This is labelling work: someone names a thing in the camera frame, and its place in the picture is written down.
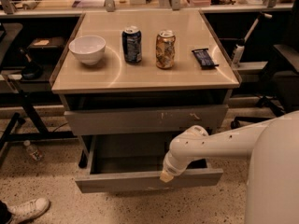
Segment dark box with label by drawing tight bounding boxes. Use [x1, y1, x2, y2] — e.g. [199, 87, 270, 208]
[27, 36, 65, 57]

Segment black office chair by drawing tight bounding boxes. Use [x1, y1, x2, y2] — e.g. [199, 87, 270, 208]
[230, 0, 299, 130]

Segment dark blue snack bar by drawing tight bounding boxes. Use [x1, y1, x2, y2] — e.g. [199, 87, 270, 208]
[192, 49, 218, 69]

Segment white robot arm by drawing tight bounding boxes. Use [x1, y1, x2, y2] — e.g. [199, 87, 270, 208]
[160, 122, 274, 183]

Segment grey drawer cabinet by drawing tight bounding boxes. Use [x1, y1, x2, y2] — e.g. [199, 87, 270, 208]
[50, 8, 242, 170]

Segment white sneaker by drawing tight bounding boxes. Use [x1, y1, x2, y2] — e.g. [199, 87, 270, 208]
[5, 198, 50, 224]

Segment black desk frame left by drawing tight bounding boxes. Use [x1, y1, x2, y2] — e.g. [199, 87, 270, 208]
[0, 22, 78, 166]

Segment black joystick device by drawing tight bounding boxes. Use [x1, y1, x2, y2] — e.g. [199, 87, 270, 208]
[19, 48, 43, 80]

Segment white bowl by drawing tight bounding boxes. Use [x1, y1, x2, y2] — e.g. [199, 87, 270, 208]
[68, 35, 107, 65]

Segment gold soda can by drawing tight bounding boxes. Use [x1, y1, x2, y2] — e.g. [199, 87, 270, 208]
[156, 30, 176, 69]

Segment grey drawer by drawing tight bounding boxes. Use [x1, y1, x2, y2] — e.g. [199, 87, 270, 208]
[76, 133, 223, 193]
[64, 105, 228, 135]

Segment grey top drawer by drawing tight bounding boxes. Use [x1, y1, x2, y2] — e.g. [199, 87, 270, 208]
[64, 105, 228, 135]

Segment plastic water bottle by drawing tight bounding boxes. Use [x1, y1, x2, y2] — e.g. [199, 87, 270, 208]
[23, 140, 43, 161]

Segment dark blue soda can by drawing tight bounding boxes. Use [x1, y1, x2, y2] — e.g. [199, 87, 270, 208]
[121, 26, 142, 63]

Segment white robot body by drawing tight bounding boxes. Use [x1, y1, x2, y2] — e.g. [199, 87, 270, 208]
[245, 112, 299, 224]

